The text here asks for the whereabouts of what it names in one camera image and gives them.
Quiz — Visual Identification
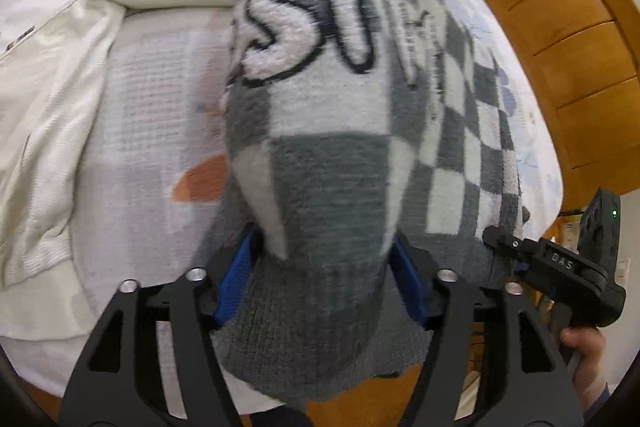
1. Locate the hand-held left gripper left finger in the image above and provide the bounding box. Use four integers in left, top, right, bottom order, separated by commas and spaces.
59, 227, 263, 427

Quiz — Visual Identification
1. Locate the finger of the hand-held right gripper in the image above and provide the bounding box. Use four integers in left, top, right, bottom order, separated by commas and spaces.
481, 226, 596, 282
507, 259, 563, 308

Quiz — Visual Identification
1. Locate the person's right hand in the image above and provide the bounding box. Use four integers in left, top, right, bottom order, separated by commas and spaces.
559, 327, 608, 402

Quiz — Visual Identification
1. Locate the white knit garment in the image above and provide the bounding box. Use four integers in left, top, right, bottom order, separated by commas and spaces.
0, 0, 273, 290

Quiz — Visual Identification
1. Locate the leaf printed bed sheet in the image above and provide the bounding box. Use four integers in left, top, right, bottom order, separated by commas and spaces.
0, 0, 566, 403

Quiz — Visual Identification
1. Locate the person's right forearm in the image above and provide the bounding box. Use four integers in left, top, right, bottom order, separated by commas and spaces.
582, 382, 615, 420

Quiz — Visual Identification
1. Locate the grey white checkered cardigan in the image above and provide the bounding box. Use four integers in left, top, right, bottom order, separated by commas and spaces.
192, 0, 531, 410

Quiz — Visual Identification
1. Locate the wooden bed headboard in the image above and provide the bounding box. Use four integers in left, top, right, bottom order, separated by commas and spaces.
427, 0, 640, 218

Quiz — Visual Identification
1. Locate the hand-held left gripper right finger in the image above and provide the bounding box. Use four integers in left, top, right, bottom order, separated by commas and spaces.
387, 232, 586, 427

